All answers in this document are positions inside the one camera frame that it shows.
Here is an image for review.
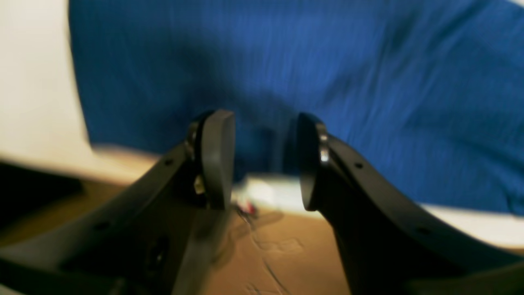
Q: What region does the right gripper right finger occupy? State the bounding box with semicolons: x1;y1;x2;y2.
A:
296;113;524;295

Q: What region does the dark blue t-shirt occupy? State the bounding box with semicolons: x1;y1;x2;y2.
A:
69;0;524;216

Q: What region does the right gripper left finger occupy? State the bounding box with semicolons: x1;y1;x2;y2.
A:
1;109;235;295

